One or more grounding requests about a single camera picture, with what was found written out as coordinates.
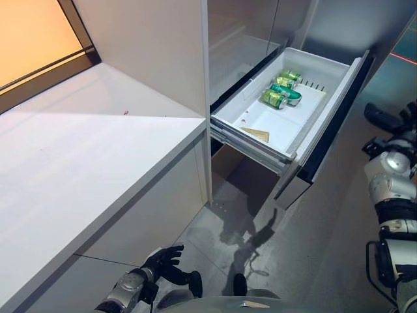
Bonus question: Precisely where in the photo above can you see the white counter cabinet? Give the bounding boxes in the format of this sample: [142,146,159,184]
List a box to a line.
[0,63,209,313]

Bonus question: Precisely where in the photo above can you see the white pull-out fridge drawer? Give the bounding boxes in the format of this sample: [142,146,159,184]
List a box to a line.
[210,47,375,211]

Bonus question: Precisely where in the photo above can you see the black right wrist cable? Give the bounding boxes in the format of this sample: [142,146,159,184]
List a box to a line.
[366,240,392,291]

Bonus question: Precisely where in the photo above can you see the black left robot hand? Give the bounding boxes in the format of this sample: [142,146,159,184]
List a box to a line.
[143,244,194,285]

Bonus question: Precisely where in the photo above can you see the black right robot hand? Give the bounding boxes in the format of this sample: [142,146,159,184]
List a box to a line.
[364,101,417,135]

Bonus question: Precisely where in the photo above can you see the amber lit panel black frame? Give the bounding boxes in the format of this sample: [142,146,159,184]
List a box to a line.
[0,0,102,115]

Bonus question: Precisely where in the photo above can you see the black right robot foot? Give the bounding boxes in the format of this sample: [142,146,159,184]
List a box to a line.
[233,273,248,296]

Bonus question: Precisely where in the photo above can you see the dark green drink can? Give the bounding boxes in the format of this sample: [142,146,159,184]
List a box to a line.
[269,83,303,107]

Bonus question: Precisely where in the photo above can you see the stainless steel fridge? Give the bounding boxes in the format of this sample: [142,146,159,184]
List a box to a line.
[207,0,319,209]

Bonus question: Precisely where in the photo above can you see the tea bottle with white cap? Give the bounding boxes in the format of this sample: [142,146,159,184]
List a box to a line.
[240,127,272,143]

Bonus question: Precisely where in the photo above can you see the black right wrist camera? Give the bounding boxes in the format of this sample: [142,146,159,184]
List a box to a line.
[363,138,388,155]

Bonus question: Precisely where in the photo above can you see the light green drink can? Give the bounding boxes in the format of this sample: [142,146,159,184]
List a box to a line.
[276,76,297,91]
[279,68,302,82]
[259,89,289,110]

